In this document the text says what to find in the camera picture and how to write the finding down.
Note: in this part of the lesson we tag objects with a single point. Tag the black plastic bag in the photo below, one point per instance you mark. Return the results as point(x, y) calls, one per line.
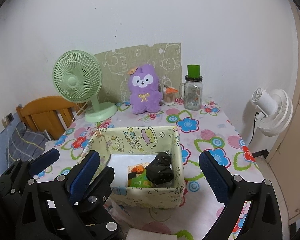
point(158, 171)

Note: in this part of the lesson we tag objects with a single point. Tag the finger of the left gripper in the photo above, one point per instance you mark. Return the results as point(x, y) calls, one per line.
point(15, 178)
point(95, 213)

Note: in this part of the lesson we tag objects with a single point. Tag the floral tablecloth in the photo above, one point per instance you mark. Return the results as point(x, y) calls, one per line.
point(207, 129)

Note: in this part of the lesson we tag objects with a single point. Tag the green desk fan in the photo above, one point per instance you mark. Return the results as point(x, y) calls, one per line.
point(77, 77)

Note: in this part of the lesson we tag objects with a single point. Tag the green cartoon backboard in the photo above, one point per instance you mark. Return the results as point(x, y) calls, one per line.
point(115, 65)

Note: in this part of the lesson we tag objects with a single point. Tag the white cloth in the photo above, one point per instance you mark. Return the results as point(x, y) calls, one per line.
point(135, 234)

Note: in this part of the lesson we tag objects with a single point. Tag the purple plush toy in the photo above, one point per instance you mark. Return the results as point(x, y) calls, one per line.
point(145, 95)

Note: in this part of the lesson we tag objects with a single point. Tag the glass jar green lid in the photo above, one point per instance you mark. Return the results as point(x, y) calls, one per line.
point(191, 89)

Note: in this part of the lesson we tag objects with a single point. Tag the patterned storage box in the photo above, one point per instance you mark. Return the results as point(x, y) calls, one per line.
point(124, 146)

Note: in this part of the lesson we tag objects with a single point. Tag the cotton swab cup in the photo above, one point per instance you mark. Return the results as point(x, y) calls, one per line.
point(169, 94)

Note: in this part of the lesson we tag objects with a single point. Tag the grey plaid pillow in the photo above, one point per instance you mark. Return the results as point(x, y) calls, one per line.
point(25, 144)

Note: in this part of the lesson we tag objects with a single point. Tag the white standing fan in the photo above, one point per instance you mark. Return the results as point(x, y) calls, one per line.
point(276, 110)

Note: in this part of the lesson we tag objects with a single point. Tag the colourful snack packet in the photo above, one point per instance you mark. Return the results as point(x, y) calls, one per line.
point(137, 176)

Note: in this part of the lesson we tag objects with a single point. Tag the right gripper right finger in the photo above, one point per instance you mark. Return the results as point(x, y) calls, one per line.
point(263, 220)

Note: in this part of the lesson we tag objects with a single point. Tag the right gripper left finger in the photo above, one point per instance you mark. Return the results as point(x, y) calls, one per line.
point(68, 194)

